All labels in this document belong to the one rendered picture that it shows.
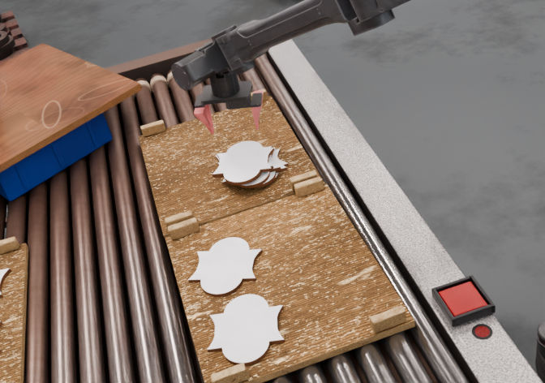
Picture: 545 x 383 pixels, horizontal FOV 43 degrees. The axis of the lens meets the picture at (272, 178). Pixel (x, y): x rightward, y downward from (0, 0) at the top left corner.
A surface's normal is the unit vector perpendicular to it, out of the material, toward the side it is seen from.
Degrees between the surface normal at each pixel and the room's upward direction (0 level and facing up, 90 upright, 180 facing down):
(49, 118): 0
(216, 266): 0
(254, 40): 89
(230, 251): 0
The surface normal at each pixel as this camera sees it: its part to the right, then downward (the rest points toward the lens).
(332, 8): -0.71, 0.51
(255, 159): -0.18, -0.79
